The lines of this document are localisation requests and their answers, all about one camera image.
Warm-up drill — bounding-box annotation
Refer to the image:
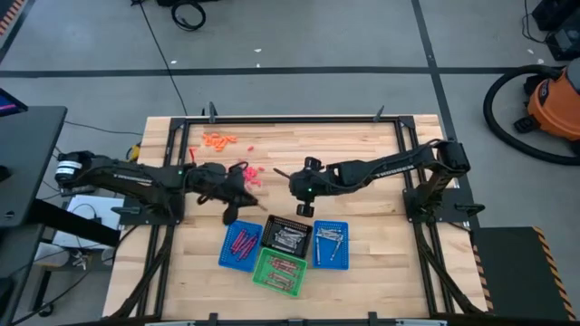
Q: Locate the black plastic basket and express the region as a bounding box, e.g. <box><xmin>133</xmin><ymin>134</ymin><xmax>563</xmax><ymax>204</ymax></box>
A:
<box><xmin>260</xmin><ymin>214</ymin><xmax>314</xmax><ymax>259</ymax></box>

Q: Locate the orange shop vacuum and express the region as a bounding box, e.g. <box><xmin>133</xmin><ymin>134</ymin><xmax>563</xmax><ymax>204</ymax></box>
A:
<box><xmin>514</xmin><ymin>58</ymin><xmax>580</xmax><ymax>158</ymax></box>
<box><xmin>481</xmin><ymin>63</ymin><xmax>580</xmax><ymax>167</ymax></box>

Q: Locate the long black floor cable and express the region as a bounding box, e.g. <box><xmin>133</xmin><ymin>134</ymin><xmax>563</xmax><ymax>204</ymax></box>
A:
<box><xmin>130</xmin><ymin>0</ymin><xmax>189</xmax><ymax>117</ymax></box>

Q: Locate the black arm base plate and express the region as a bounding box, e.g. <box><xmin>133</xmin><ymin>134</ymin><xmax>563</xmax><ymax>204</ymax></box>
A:
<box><xmin>401</xmin><ymin>186</ymin><xmax>487</xmax><ymax>225</ymax></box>
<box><xmin>111</xmin><ymin>189</ymin><xmax>182</xmax><ymax>227</ymax></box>

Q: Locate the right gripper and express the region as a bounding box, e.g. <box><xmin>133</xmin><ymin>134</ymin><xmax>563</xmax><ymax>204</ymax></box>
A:
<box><xmin>273</xmin><ymin>156</ymin><xmax>339</xmax><ymax>218</ymax></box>

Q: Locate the white flat box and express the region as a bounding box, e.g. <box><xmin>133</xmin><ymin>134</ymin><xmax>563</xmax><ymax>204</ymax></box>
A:
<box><xmin>52</xmin><ymin>194</ymin><xmax>126</xmax><ymax>251</ymax></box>

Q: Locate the laptop screen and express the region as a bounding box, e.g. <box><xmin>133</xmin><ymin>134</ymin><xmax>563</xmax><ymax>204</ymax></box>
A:
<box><xmin>0</xmin><ymin>88</ymin><xmax>29</xmax><ymax>119</ymax></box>

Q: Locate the black cable conduit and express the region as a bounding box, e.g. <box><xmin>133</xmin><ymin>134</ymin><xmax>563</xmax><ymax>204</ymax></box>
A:
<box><xmin>111</xmin><ymin>224</ymin><xmax>176</xmax><ymax>321</ymax></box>
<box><xmin>414</xmin><ymin>221</ymin><xmax>486</xmax><ymax>316</ymax></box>

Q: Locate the black computer tower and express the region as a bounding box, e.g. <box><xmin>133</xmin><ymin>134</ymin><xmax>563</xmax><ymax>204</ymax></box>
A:
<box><xmin>520</xmin><ymin>0</ymin><xmax>580</xmax><ymax>62</ymax></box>

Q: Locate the black mat yellow-striped edge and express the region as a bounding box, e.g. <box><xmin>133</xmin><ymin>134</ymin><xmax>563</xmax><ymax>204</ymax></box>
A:
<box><xmin>470</xmin><ymin>225</ymin><xmax>579</xmax><ymax>322</ymax></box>

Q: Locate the green plastic basket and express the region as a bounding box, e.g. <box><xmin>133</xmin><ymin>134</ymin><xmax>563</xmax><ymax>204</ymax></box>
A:
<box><xmin>251</xmin><ymin>246</ymin><xmax>309</xmax><ymax>299</ymax></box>

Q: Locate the black desk foot bar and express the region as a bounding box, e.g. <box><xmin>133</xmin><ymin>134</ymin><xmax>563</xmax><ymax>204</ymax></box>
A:
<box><xmin>26</xmin><ymin>198</ymin><xmax>122</xmax><ymax>249</ymax></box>

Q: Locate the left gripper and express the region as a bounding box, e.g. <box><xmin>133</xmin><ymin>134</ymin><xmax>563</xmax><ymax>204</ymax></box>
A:
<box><xmin>185</xmin><ymin>161</ymin><xmax>269</xmax><ymax>226</ymax></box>

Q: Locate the bunch of keys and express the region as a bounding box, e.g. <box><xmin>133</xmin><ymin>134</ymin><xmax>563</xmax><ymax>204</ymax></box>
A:
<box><xmin>70</xmin><ymin>250</ymin><xmax>92</xmax><ymax>273</ymax></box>

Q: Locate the black desk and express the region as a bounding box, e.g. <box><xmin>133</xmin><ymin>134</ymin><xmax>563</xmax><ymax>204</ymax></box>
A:
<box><xmin>0</xmin><ymin>106</ymin><xmax>69</xmax><ymax>230</ymax></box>

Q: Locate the blue plastic basket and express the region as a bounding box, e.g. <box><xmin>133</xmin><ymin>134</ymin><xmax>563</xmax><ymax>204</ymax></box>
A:
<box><xmin>217</xmin><ymin>219</ymin><xmax>266</xmax><ymax>274</ymax></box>
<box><xmin>311</xmin><ymin>219</ymin><xmax>351</xmax><ymax>272</ymax></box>

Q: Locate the coiled black cable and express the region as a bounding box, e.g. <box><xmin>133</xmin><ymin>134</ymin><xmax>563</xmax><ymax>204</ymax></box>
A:
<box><xmin>169</xmin><ymin>0</ymin><xmax>208</xmax><ymax>33</ymax></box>

